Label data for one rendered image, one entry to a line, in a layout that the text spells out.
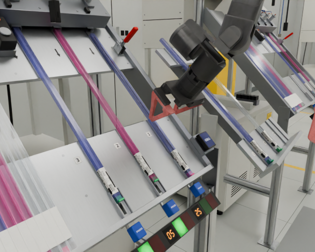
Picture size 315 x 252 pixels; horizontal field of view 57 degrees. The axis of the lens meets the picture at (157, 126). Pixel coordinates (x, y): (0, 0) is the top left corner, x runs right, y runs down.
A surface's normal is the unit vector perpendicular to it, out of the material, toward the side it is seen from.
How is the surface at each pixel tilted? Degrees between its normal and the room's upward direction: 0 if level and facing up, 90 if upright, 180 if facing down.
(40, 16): 134
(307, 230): 0
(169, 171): 44
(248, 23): 80
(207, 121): 90
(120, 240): 90
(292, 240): 0
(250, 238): 0
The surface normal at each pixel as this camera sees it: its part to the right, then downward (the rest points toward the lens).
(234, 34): -0.37, 0.10
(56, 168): 0.53, -0.56
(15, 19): 0.55, 0.80
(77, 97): 0.77, 0.18
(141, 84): -0.64, 0.22
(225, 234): 0.00, -0.96
